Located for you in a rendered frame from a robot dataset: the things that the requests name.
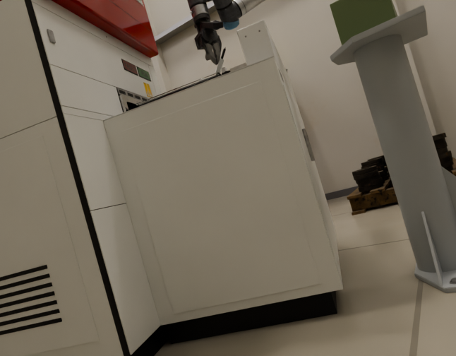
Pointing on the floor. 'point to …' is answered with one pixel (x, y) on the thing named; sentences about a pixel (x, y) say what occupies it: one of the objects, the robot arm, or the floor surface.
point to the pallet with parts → (379, 171)
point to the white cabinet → (228, 206)
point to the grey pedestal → (411, 149)
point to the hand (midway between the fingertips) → (216, 61)
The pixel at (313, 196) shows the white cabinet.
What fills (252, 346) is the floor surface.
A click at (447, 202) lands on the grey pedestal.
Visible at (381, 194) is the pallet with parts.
